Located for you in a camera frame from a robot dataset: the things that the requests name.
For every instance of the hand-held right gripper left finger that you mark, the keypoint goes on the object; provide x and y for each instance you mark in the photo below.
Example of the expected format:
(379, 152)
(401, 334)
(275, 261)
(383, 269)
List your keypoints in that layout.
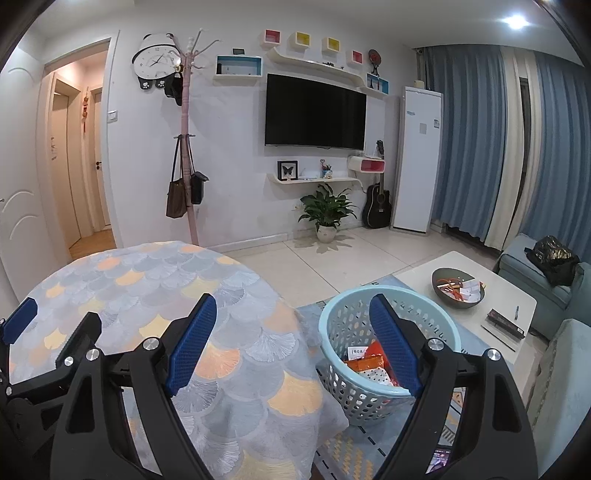
(191, 344)

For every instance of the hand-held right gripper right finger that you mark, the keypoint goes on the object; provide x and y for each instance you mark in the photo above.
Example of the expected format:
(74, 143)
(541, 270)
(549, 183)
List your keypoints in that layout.
(397, 346)

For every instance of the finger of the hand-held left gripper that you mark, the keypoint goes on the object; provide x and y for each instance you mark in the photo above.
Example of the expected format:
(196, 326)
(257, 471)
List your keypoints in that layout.
(18, 321)
(78, 337)

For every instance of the orange plastic bag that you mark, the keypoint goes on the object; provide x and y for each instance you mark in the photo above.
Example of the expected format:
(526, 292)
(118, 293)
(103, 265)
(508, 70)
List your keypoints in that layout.
(375, 348)

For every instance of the orange snack packet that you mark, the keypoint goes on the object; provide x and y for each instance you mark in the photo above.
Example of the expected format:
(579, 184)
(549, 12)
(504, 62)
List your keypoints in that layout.
(364, 365)

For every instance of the light blue plastic basket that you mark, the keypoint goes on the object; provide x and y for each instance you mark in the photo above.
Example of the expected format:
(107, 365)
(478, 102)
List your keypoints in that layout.
(346, 392)

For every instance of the black shoulder bag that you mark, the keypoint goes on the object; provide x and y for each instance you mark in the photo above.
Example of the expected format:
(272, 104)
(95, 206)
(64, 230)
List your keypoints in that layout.
(198, 187)

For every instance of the scale-patterned tablecloth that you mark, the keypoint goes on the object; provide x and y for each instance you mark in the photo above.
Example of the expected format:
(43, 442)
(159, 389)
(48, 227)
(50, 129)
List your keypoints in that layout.
(240, 323)

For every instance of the dark grey bowl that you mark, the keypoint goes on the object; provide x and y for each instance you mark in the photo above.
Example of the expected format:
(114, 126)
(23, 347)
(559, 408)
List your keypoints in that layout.
(443, 297)

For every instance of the white coffee table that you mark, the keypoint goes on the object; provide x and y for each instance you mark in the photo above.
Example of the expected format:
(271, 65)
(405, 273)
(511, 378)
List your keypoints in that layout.
(425, 272)

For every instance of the pile of wrapped candies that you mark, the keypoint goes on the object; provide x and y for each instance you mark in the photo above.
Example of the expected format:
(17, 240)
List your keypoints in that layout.
(459, 288)

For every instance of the dark notebook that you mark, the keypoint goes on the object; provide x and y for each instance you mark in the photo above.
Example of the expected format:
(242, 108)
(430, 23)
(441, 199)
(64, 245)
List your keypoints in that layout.
(503, 325)

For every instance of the white panelled door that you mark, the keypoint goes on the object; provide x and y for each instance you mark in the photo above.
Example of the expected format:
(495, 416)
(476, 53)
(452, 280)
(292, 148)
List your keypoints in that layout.
(18, 207)

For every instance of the black acoustic guitar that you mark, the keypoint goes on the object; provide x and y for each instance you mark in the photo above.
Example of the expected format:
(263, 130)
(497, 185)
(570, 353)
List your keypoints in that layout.
(376, 205)

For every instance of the grey-blue sofa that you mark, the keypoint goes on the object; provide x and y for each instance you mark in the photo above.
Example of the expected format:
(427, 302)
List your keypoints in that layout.
(521, 272)

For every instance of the brown tote bag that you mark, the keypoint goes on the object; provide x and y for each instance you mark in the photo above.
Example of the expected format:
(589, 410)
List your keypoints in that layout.
(177, 198)

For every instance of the potted green plant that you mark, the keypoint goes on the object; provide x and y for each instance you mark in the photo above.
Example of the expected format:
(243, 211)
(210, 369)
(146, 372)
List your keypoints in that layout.
(328, 207)

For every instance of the grey upholstered seat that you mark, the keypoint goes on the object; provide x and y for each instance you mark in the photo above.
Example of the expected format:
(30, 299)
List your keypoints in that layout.
(563, 392)

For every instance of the wooden hallway door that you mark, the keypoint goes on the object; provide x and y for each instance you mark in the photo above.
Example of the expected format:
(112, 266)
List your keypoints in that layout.
(101, 161)

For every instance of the black plastic bag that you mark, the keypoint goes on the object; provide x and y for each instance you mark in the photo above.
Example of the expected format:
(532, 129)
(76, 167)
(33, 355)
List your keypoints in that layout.
(554, 258)

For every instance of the white standing air conditioner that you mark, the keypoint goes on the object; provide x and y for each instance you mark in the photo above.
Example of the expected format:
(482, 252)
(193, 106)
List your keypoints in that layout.
(415, 161)

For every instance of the pen holder with pens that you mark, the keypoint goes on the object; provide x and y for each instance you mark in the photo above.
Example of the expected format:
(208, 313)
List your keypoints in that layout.
(327, 170)

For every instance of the framed butterfly picture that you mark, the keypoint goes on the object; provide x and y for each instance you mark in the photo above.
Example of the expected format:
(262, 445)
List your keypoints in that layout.
(287, 170)

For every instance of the pink coat rack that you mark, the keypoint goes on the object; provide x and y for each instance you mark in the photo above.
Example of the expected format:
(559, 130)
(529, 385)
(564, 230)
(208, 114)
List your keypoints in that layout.
(185, 138)

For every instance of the red hanging ornament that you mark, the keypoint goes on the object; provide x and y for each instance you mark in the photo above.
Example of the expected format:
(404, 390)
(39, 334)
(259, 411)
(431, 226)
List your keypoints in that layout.
(85, 110)

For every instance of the blue and white curtains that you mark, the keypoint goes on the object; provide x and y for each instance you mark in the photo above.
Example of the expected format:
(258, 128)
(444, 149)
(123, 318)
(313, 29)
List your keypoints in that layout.
(471, 138)

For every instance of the small blue-edged box shelf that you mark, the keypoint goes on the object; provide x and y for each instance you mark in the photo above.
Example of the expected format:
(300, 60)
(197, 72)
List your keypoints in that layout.
(377, 83)

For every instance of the wide blue-edged box shelf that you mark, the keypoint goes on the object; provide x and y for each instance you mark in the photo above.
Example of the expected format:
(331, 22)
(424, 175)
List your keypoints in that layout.
(238, 76)

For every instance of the round fan ornament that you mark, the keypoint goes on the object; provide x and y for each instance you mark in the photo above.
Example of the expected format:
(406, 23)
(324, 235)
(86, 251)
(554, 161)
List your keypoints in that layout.
(374, 57)

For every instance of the long white wavy shelf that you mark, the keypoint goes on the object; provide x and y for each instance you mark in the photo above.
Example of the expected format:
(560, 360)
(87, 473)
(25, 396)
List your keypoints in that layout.
(323, 64)

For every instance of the red cube shelf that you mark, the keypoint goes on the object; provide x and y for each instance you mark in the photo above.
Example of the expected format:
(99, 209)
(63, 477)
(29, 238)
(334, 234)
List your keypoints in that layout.
(272, 37)
(357, 57)

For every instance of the yellow cube shelf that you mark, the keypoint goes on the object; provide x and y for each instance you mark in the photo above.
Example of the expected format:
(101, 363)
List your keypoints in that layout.
(300, 40)
(331, 45)

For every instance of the ceiling light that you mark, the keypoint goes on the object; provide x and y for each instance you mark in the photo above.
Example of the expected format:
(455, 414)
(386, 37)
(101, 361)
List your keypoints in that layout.
(515, 21)

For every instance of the white and pink wall box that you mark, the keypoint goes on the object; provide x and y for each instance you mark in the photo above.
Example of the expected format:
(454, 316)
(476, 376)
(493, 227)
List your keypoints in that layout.
(367, 165)

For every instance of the white curved wall shelf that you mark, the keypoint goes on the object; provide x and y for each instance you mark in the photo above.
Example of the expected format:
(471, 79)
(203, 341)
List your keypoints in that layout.
(314, 181)

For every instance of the black wall television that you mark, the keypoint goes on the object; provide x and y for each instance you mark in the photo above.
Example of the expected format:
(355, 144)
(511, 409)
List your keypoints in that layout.
(314, 110)

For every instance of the panda wall clock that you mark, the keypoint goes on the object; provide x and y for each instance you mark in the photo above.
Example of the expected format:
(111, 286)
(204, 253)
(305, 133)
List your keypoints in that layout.
(154, 60)

